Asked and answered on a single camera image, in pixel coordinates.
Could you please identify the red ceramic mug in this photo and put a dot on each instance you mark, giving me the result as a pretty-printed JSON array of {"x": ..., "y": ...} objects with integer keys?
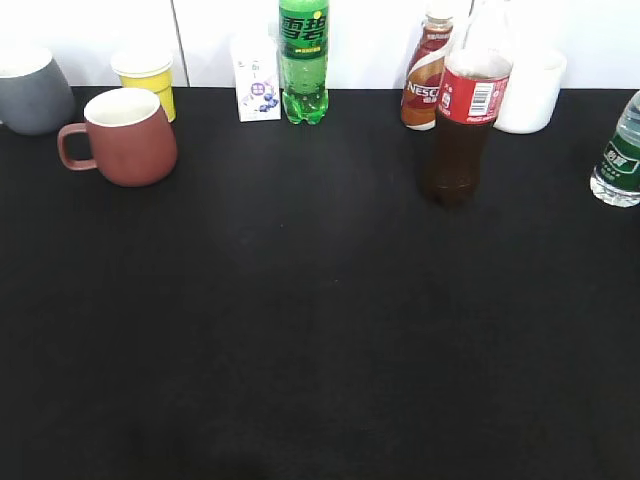
[{"x": 131, "y": 140}]

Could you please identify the coca-cola bottle red label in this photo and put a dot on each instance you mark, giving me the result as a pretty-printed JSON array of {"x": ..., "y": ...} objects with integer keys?
[{"x": 471, "y": 93}]

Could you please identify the green sprite bottle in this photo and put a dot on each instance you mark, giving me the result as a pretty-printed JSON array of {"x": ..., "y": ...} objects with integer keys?
[{"x": 303, "y": 45}]

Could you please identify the yellow paper cup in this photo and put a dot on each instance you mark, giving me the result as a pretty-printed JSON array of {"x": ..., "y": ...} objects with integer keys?
[{"x": 148, "y": 68}]

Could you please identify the brown nescafe bottle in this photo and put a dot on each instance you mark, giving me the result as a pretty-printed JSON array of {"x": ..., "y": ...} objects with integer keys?
[{"x": 425, "y": 69}]

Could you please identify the white blueberry milk carton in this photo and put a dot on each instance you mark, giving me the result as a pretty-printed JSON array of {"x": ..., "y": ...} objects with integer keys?
[{"x": 256, "y": 73}]

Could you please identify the white ceramic mug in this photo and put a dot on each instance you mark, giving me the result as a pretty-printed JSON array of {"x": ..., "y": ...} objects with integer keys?
[{"x": 532, "y": 91}]

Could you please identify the green label water bottle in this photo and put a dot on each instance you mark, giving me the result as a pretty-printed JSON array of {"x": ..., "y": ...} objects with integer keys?
[{"x": 615, "y": 178}]

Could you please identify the grey ceramic mug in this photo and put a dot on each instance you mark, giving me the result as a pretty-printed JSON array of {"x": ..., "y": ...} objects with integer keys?
[{"x": 36, "y": 98}]

